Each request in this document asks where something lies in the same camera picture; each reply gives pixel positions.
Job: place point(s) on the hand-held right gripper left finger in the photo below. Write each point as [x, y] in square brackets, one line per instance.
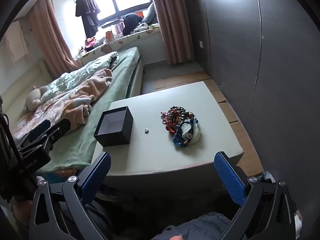
[97, 177]

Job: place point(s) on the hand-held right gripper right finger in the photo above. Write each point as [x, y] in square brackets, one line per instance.
[230, 180]

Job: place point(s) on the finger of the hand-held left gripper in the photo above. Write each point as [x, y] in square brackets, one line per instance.
[62, 126]
[37, 130]

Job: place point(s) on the black square gift box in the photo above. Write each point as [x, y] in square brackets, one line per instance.
[120, 135]

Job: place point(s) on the bed with green sheet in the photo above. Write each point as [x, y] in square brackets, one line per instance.
[75, 145]

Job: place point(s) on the beige plush toy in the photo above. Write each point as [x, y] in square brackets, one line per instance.
[32, 97]

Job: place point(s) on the peach fleece blanket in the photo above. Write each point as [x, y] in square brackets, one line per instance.
[95, 82]

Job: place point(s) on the pale green quilt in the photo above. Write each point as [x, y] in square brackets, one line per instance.
[82, 72]

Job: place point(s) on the person's blue-grey pants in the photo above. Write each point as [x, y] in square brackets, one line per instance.
[195, 227]

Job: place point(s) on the cardboard floor sheets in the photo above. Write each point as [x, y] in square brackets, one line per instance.
[232, 112]

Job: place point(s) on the white plastic bag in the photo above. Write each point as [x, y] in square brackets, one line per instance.
[298, 222]

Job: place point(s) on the pink-brown curtain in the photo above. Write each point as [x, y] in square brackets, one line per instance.
[55, 42]
[172, 30]

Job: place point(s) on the pink plush toy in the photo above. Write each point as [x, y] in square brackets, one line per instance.
[90, 43]

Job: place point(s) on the white hanging cloth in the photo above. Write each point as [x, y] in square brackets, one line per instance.
[15, 42]

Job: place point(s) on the patterned window seat cushion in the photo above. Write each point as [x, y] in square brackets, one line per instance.
[125, 41]

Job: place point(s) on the grey wardrobe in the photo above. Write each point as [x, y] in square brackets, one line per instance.
[275, 80]

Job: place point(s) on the dark hanging clothes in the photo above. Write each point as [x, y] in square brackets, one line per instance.
[87, 7]

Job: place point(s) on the black bag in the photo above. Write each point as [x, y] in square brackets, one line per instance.
[131, 22]

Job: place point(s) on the grey pillow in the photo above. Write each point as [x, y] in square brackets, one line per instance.
[150, 13]

